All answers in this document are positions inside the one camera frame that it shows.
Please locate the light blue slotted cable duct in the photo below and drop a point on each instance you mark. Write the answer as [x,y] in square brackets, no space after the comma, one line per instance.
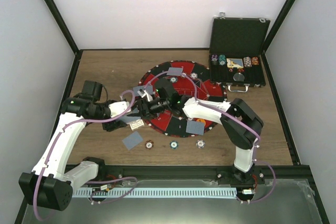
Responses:
[220,193]

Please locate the blue white chip stack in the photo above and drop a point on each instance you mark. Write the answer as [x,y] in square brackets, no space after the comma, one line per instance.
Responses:
[200,143]

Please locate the white chip stack in case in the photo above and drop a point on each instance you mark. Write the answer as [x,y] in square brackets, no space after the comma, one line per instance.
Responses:
[247,62]

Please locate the teal chip stack in case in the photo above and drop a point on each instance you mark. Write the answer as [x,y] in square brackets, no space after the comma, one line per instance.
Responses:
[222,60]

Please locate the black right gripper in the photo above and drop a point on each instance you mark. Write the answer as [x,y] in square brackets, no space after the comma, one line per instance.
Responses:
[144,105]

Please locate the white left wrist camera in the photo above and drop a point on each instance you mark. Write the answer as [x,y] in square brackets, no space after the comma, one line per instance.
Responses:
[118,108]

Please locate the playing card deck with box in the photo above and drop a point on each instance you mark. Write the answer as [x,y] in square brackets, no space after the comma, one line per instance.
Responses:
[127,119]

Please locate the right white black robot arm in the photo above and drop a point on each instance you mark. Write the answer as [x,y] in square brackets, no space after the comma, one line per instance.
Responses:
[242,125]

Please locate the black poker chip case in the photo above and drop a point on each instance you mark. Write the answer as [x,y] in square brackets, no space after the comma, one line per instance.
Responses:
[237,37]

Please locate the red dice in case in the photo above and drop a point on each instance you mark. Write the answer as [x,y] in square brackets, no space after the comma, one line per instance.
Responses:
[236,70]

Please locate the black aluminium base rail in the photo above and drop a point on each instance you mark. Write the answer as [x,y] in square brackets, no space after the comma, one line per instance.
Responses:
[224,173]

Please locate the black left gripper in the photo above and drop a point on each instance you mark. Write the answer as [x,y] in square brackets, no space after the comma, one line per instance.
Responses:
[113,125]

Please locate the purple chip stack in case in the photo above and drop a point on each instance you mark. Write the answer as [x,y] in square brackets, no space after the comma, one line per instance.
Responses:
[214,59]

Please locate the teal chip stack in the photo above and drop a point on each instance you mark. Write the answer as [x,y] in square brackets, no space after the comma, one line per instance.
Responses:
[222,60]
[174,145]

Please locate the round red black poker mat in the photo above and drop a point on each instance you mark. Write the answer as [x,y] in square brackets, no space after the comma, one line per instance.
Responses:
[171,125]

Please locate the card deck in case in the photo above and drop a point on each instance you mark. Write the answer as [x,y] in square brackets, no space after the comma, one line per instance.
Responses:
[235,63]

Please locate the white playing card box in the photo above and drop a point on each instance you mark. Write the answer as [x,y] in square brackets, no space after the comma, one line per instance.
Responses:
[136,124]

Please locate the dealt card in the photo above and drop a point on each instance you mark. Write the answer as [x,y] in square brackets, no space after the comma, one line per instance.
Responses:
[174,71]
[195,127]
[148,89]
[132,140]

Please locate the orange big blind button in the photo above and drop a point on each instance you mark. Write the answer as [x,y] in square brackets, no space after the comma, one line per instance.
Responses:
[201,121]

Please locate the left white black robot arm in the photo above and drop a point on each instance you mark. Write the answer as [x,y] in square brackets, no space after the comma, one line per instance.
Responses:
[48,185]

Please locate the orange chip stack in case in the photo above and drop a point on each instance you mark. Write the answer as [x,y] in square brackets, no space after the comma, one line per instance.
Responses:
[255,61]

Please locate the red brown chip stack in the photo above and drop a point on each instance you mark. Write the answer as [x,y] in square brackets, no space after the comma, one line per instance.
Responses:
[149,145]

